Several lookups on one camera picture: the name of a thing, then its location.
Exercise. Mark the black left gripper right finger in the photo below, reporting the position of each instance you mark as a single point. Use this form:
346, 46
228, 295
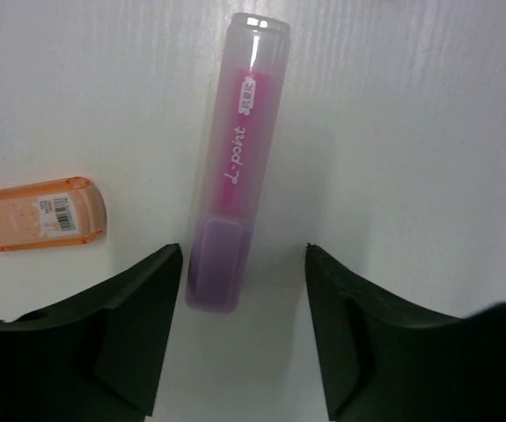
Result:
383, 358

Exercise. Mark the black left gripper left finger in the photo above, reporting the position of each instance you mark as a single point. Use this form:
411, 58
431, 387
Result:
97, 355

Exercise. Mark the orange translucent highlighter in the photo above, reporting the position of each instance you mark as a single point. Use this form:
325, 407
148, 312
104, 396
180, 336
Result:
56, 213

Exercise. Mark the purple highlighter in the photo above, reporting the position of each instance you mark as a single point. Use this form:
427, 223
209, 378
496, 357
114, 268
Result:
248, 96

